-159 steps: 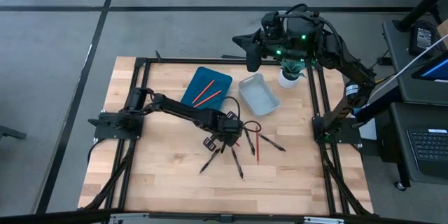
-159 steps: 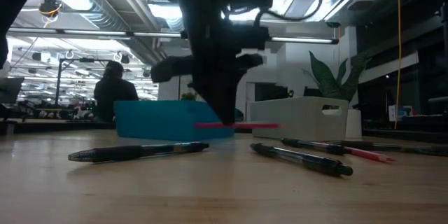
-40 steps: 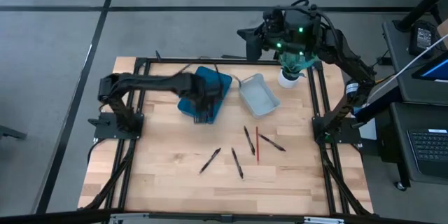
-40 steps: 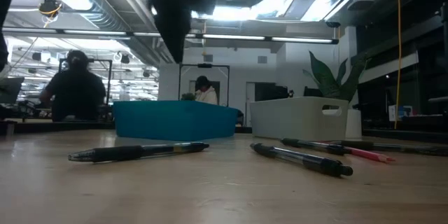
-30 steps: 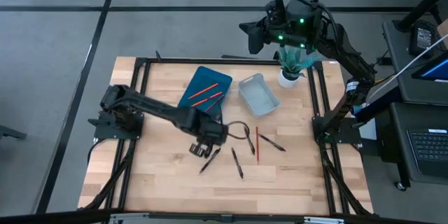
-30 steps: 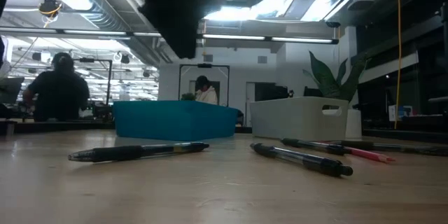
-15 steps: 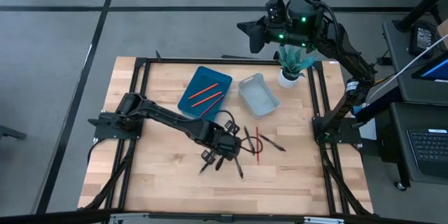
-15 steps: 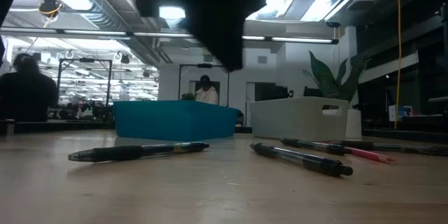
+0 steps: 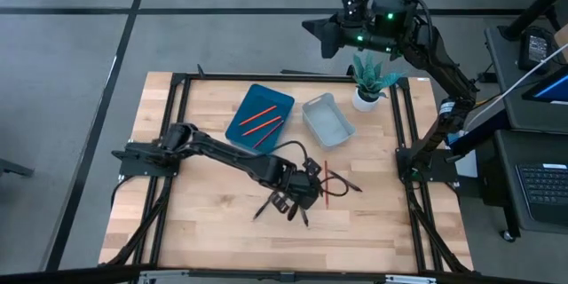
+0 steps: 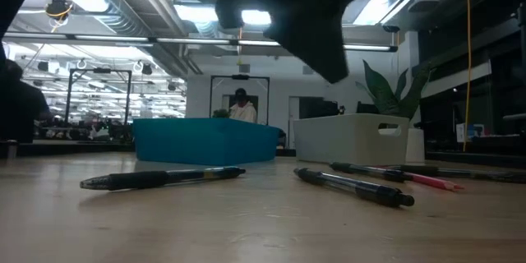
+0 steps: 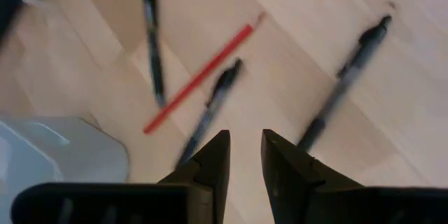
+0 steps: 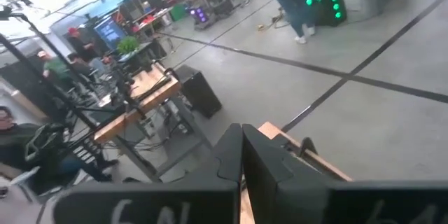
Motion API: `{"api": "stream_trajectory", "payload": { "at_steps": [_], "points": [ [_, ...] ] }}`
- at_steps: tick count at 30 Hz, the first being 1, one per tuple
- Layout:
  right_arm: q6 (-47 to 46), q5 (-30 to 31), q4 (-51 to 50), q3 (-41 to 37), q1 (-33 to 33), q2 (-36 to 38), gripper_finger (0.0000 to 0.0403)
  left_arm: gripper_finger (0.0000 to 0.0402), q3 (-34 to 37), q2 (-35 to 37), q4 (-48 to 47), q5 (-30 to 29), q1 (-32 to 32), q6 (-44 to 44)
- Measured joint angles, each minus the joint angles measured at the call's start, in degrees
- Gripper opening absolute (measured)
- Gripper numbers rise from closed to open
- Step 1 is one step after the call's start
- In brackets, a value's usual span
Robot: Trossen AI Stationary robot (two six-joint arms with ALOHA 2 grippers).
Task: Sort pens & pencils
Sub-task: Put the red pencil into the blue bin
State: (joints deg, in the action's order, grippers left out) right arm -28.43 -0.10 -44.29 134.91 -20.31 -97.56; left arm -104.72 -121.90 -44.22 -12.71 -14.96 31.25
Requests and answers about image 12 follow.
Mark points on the computer with purple lights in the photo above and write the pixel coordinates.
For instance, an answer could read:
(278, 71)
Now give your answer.
(199, 15)

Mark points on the black computer tower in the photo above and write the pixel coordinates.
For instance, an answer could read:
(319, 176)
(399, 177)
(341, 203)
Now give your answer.
(197, 91)

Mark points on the green bin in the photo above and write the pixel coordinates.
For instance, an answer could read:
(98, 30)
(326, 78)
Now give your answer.
(178, 12)

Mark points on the person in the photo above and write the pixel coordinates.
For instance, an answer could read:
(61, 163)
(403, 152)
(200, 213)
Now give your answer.
(78, 64)
(21, 140)
(290, 3)
(82, 47)
(56, 70)

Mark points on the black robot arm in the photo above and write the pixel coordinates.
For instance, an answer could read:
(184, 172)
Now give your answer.
(124, 91)

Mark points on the wooden workbench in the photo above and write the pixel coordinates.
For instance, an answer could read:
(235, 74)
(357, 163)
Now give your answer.
(154, 91)

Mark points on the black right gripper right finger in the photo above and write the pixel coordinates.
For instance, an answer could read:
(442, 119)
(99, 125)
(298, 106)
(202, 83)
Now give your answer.
(266, 175)

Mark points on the monitor with blue screen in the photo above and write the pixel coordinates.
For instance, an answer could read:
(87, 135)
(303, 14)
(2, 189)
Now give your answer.
(110, 31)

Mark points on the small green plant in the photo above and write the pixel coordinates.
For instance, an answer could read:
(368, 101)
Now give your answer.
(127, 45)

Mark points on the computer with green fans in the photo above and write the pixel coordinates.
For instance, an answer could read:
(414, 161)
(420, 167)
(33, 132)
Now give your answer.
(329, 10)

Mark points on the black frame bracket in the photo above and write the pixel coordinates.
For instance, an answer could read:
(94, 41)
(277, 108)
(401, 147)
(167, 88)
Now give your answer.
(308, 147)

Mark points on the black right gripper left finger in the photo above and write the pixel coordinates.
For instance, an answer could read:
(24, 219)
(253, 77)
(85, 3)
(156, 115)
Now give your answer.
(210, 168)

